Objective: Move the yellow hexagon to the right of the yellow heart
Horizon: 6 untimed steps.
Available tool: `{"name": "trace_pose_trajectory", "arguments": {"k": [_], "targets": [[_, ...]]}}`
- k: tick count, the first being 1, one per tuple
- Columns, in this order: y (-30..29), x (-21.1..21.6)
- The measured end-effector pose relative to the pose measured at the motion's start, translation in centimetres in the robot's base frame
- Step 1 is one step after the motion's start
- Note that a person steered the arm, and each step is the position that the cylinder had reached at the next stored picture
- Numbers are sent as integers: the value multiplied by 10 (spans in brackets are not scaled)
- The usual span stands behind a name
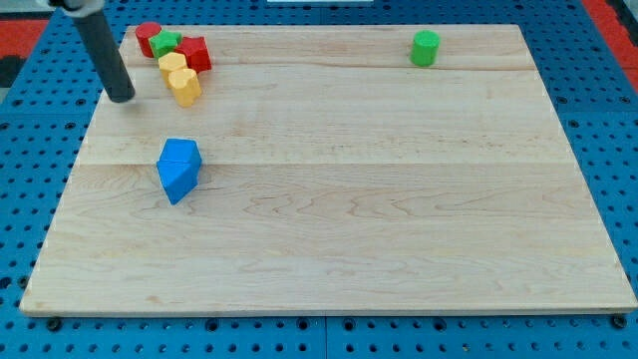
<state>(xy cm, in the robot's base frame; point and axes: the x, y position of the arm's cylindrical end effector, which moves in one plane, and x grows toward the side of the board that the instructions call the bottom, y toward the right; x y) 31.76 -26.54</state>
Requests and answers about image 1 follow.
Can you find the red pentagon block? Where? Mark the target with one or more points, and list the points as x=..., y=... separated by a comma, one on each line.
x=196, y=53

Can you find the wooden board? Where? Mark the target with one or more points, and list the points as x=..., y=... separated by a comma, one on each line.
x=337, y=178

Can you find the grey robot arm end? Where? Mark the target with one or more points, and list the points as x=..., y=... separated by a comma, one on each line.
x=77, y=8

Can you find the green star block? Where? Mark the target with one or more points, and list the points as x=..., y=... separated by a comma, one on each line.
x=164, y=42

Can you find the green cylinder block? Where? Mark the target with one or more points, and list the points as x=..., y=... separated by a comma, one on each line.
x=425, y=48

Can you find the yellow heart block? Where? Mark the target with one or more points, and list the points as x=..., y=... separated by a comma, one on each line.
x=185, y=86

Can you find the red cylinder block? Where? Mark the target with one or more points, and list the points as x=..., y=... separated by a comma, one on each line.
x=143, y=34

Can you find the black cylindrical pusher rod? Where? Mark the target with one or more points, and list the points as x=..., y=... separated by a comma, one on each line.
x=103, y=50

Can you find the blue cube block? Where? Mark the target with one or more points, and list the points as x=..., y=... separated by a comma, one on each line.
x=180, y=151

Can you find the yellow hexagon block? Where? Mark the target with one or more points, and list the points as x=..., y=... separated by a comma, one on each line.
x=171, y=66

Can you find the blue triangle block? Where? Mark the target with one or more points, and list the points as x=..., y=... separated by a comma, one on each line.
x=177, y=179

